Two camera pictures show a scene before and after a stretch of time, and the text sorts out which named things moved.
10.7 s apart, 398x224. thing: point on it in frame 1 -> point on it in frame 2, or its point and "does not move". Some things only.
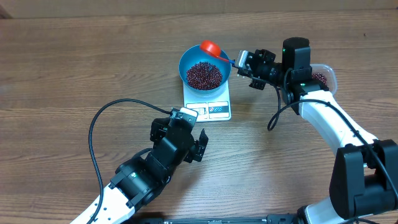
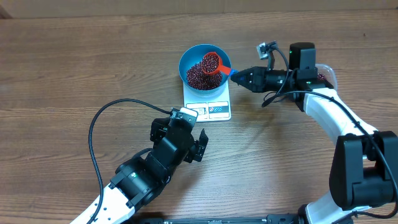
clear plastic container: (329, 74) does not move
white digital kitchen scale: (211, 107) does not move
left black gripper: (198, 149) does not move
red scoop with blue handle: (214, 49) -> (211, 63)
